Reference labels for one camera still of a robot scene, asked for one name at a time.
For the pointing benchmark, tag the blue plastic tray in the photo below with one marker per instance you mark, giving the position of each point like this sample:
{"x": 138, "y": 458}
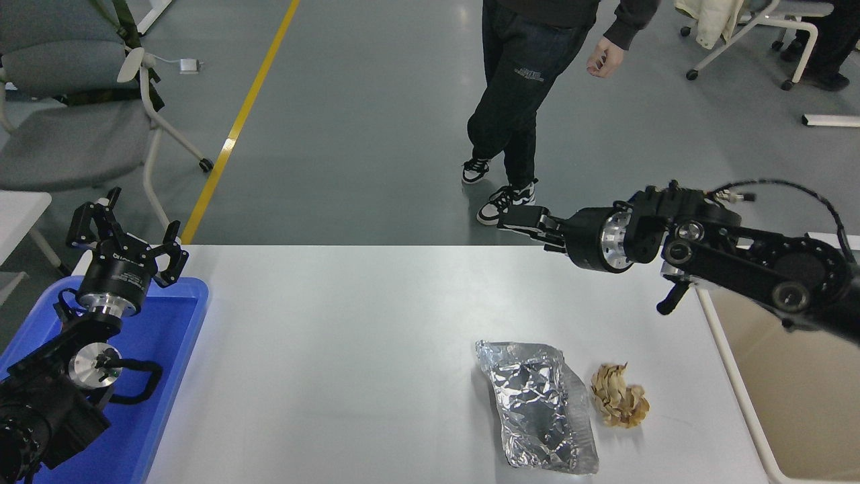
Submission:
{"x": 168, "y": 349}

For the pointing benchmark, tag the large pale plastic bin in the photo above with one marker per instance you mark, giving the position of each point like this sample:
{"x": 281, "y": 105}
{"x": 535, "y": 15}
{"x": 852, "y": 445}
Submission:
{"x": 806, "y": 403}

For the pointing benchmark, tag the person's left hand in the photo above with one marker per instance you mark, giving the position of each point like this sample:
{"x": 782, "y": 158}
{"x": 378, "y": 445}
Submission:
{"x": 606, "y": 59}

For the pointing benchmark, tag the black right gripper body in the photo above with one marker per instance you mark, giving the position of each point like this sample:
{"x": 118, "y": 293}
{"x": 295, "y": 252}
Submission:
{"x": 583, "y": 238}

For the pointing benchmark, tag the cream jacket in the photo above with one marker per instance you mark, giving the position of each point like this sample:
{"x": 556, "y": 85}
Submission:
{"x": 715, "y": 20}

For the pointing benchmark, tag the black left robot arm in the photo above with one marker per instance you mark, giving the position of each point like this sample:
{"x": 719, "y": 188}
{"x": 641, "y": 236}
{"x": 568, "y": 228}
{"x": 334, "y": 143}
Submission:
{"x": 40, "y": 410}

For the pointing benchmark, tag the standing person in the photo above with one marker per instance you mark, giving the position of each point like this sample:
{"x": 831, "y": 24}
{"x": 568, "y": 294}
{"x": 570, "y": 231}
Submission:
{"x": 517, "y": 81}

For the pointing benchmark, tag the white floor bar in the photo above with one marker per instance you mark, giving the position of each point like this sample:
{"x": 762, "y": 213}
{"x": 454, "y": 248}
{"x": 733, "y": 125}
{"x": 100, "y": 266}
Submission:
{"x": 833, "y": 119}

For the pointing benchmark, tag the grey office chair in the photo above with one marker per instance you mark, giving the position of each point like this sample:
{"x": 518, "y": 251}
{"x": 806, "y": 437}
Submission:
{"x": 74, "y": 141}

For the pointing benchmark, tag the silver foil tray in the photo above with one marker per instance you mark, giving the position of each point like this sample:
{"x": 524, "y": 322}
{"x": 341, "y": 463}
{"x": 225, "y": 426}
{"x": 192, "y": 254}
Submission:
{"x": 537, "y": 403}

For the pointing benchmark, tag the tan paper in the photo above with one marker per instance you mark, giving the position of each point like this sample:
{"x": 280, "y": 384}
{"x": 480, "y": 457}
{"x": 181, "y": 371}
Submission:
{"x": 618, "y": 396}

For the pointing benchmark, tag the white framed wheeled chair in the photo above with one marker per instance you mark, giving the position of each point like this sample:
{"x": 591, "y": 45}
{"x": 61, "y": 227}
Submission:
{"x": 799, "y": 8}

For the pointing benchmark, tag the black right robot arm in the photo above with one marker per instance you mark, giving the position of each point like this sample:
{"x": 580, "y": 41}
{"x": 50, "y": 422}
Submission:
{"x": 739, "y": 259}

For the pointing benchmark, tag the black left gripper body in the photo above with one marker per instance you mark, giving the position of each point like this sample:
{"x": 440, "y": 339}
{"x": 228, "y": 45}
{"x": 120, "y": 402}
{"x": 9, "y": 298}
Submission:
{"x": 119, "y": 272}

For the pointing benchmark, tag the white side table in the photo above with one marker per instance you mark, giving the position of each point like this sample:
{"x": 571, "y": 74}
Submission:
{"x": 20, "y": 208}

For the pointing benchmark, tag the white furniture foot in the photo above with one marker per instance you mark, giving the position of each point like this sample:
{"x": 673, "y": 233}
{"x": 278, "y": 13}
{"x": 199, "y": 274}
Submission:
{"x": 156, "y": 15}

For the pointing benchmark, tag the seated person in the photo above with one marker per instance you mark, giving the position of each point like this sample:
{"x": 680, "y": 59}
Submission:
{"x": 833, "y": 40}

